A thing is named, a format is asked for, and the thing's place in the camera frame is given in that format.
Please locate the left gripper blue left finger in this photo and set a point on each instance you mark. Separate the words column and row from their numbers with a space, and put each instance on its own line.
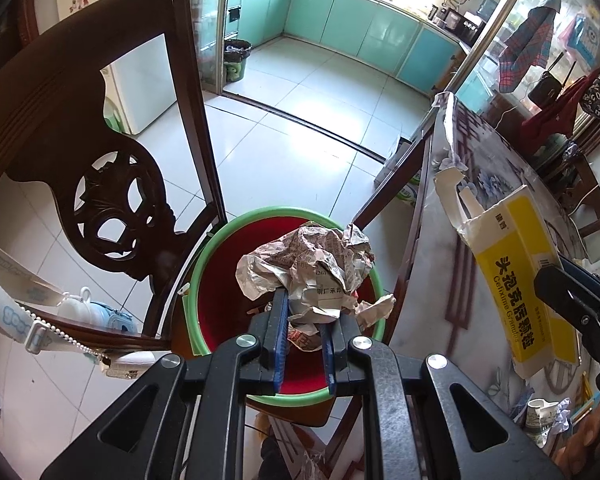
column 280, row 310

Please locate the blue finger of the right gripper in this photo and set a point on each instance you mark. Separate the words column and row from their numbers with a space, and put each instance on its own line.
column 582, row 276

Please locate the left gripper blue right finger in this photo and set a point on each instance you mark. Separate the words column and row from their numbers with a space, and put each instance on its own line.
column 328, row 356

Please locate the brown newspaper ball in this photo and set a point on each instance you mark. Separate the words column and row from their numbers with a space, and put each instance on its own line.
column 322, row 269

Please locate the yellow medicine box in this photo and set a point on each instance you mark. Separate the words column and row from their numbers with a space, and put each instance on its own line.
column 510, row 243

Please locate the black kitchen trash bin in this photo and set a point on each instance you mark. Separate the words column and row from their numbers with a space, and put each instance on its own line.
column 236, row 52

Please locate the teal kitchen cabinets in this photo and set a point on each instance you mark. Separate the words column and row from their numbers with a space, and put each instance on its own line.
column 399, row 44

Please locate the dark wooden chair right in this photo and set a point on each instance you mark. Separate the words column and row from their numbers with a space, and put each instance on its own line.
column 565, row 170

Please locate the dark wooden chair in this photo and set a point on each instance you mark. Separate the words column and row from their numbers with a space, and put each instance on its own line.
column 565, row 170
column 108, row 190

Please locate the floral patterned table cover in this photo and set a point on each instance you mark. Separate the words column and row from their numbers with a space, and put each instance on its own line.
column 448, row 307

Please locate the red hanging garment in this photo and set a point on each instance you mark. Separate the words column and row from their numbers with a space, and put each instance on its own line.
column 558, row 117

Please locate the black small handbag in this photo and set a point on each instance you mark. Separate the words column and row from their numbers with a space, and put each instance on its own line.
column 548, row 88

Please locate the plaid hanging cloth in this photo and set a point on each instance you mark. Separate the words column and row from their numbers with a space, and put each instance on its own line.
column 528, row 46

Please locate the blue white hanging organizer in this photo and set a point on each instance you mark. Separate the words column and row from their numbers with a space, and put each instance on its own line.
column 581, row 39

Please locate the white refrigerator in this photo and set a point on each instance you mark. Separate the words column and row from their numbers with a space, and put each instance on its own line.
column 144, row 84

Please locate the dark wooden chair left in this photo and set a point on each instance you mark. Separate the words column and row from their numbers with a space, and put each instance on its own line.
column 108, row 190

